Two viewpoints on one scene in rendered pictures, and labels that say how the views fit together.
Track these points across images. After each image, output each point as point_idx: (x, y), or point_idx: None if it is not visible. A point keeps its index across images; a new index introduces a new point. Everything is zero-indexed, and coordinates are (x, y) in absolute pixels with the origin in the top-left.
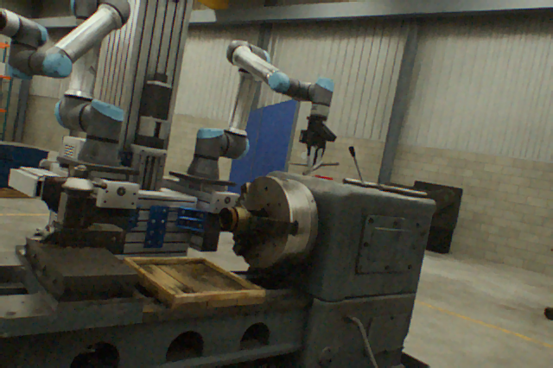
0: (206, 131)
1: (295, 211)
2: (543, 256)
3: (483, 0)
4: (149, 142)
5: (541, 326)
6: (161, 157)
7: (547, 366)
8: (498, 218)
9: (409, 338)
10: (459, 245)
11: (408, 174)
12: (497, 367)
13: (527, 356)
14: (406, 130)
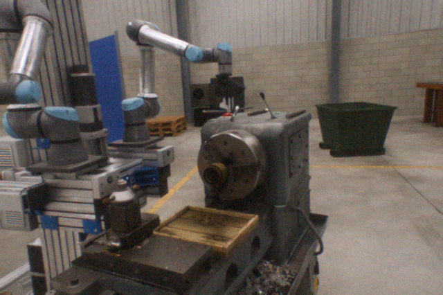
0: (132, 104)
1: (256, 154)
2: (300, 109)
3: None
4: (94, 127)
5: (322, 156)
6: (104, 136)
7: (340, 180)
8: (268, 91)
9: None
10: None
11: (202, 74)
12: (318, 192)
13: (327, 178)
14: (192, 40)
